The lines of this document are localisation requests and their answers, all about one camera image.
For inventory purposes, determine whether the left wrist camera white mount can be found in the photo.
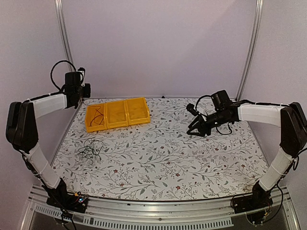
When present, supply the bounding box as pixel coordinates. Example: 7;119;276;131
77;67;85;87

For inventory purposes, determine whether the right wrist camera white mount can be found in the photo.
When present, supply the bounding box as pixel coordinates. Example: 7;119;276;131
186;103;207;121

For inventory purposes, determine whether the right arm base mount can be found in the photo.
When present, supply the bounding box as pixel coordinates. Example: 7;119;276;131
230;187;273;225

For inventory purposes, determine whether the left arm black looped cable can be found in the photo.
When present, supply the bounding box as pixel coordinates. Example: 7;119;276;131
49;59;83;92

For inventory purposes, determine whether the aluminium frame post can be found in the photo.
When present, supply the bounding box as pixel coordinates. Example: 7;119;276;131
54;0;73;63
235;0;263;101

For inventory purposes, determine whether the right aluminium frame post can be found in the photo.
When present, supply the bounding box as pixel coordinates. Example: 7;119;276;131
235;0;263;101

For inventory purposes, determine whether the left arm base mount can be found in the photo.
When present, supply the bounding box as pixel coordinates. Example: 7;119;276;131
42;178;88;213

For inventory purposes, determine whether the left aluminium frame post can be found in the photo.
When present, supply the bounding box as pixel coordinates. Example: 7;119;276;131
54;0;73;63

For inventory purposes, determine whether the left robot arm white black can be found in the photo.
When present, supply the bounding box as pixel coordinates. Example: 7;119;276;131
5;68;91;189

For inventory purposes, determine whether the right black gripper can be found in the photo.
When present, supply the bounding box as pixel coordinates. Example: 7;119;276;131
187;110;230;137

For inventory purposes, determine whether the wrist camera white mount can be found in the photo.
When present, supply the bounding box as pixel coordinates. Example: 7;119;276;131
77;67;85;87
186;103;207;121

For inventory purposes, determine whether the yellow bin left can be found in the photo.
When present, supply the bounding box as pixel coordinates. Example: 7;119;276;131
85;103;107;133

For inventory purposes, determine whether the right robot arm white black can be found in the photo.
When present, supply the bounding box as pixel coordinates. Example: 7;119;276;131
186;90;307;209

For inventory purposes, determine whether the floral patterned table mat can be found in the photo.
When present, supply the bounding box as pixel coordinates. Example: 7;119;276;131
53;98;268;201

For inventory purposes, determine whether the dark cable bundle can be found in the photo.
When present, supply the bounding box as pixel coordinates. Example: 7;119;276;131
77;138;105;163

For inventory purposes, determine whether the aluminium front rail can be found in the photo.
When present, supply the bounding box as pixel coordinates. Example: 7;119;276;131
21;186;302;230

